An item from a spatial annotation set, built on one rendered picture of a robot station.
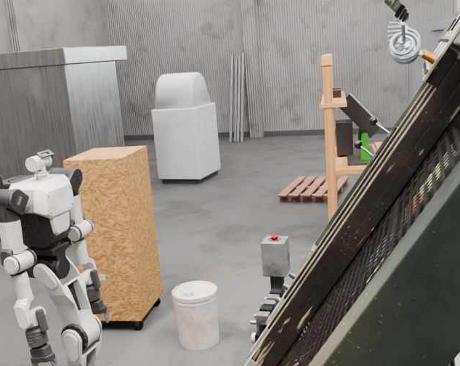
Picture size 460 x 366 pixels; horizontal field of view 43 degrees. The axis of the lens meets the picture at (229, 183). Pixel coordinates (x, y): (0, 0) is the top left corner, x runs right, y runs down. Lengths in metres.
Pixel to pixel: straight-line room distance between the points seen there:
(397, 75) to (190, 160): 5.43
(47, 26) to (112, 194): 8.97
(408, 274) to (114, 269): 3.60
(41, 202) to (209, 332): 1.67
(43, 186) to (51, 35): 10.17
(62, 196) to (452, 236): 2.33
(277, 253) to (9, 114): 4.25
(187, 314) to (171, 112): 5.30
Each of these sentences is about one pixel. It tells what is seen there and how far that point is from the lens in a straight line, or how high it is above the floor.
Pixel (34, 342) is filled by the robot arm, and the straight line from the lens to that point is 2.80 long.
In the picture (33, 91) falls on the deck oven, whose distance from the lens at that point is 6.39.
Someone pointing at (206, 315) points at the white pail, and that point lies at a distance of 3.89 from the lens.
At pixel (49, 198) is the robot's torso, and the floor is 1.30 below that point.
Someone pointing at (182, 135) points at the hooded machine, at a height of 0.74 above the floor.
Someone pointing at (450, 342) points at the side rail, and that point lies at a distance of 0.71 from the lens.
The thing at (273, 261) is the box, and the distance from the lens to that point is 2.98.
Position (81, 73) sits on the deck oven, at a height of 1.78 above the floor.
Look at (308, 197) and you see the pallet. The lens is 7.39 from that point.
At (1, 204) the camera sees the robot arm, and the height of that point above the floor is 1.32.
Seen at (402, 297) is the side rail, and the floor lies 1.59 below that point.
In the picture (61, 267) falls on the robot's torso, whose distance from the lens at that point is 2.91.
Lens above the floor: 1.86
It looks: 12 degrees down
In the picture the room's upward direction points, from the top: 5 degrees counter-clockwise
